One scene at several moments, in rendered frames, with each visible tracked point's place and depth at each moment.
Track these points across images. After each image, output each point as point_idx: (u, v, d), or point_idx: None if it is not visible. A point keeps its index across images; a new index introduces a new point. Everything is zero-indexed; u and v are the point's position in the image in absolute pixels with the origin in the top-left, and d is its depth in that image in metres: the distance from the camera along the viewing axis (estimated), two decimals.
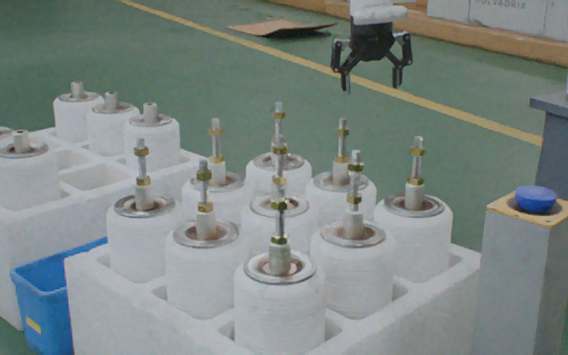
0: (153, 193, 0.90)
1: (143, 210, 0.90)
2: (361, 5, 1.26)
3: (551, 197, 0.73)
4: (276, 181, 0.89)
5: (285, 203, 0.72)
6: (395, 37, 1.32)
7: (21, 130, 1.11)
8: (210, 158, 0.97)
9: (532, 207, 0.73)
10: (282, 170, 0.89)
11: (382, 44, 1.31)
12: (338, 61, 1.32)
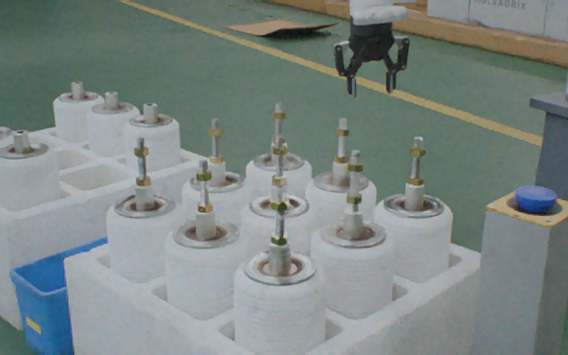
0: (153, 193, 0.90)
1: (143, 210, 0.90)
2: (361, 5, 1.26)
3: (551, 197, 0.73)
4: (276, 181, 0.89)
5: (285, 203, 0.72)
6: (395, 39, 1.32)
7: (21, 130, 1.11)
8: (210, 158, 0.97)
9: (532, 207, 0.73)
10: (282, 170, 0.89)
11: (382, 44, 1.31)
12: (342, 64, 1.32)
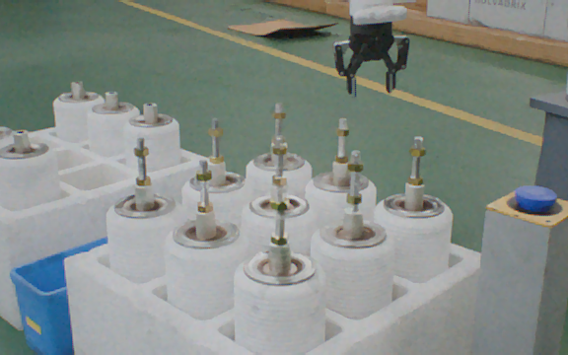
0: (153, 193, 0.90)
1: (143, 210, 0.90)
2: (361, 5, 1.26)
3: (551, 197, 0.73)
4: (276, 181, 0.89)
5: (285, 203, 0.72)
6: (395, 39, 1.32)
7: (21, 130, 1.11)
8: (210, 158, 0.97)
9: (532, 207, 0.73)
10: (282, 170, 0.89)
11: (382, 44, 1.31)
12: (342, 64, 1.32)
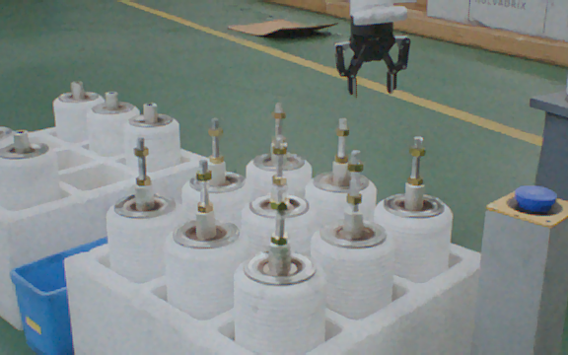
0: (153, 193, 0.90)
1: (143, 210, 0.90)
2: (361, 5, 1.26)
3: (551, 197, 0.73)
4: (276, 181, 0.89)
5: (285, 203, 0.72)
6: (395, 39, 1.32)
7: (21, 130, 1.11)
8: (210, 158, 0.97)
9: (532, 207, 0.73)
10: (282, 170, 0.89)
11: (383, 44, 1.31)
12: (343, 65, 1.32)
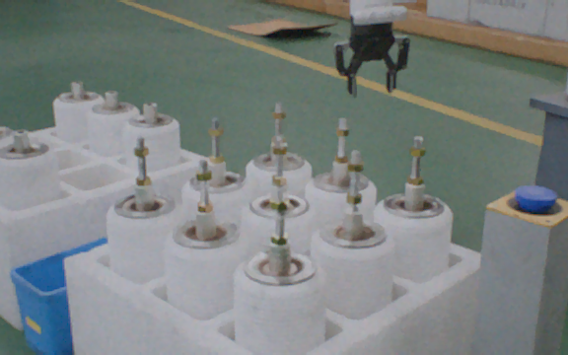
0: (153, 193, 0.90)
1: (143, 210, 0.90)
2: (361, 5, 1.26)
3: (551, 197, 0.73)
4: (276, 181, 0.89)
5: (285, 203, 0.72)
6: (395, 39, 1.32)
7: (21, 130, 1.11)
8: (210, 158, 0.97)
9: (532, 207, 0.73)
10: (282, 170, 0.89)
11: (382, 44, 1.31)
12: (342, 64, 1.32)
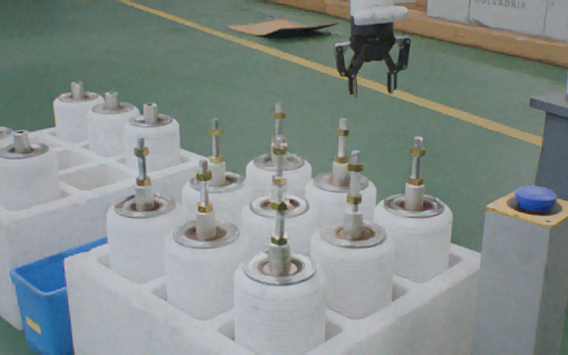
0: (153, 193, 0.90)
1: (143, 210, 0.90)
2: (362, 5, 1.26)
3: (551, 197, 0.73)
4: (276, 181, 0.89)
5: (285, 203, 0.72)
6: (396, 39, 1.32)
7: (21, 130, 1.11)
8: (210, 158, 0.97)
9: (532, 207, 0.73)
10: (282, 170, 0.89)
11: (383, 44, 1.31)
12: (343, 65, 1.32)
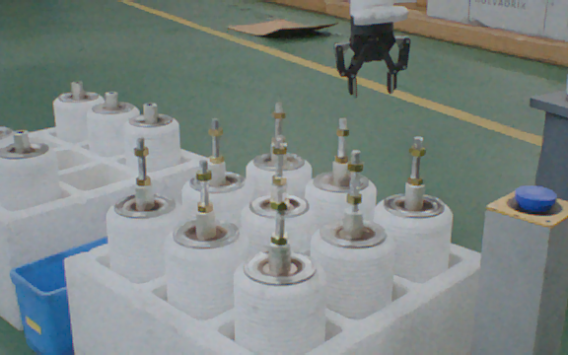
0: (153, 193, 0.90)
1: (143, 210, 0.90)
2: (361, 5, 1.26)
3: (551, 197, 0.73)
4: (276, 181, 0.89)
5: (285, 203, 0.72)
6: (396, 39, 1.32)
7: (21, 130, 1.11)
8: (210, 158, 0.97)
9: (532, 207, 0.73)
10: (282, 170, 0.89)
11: (383, 44, 1.31)
12: (343, 65, 1.32)
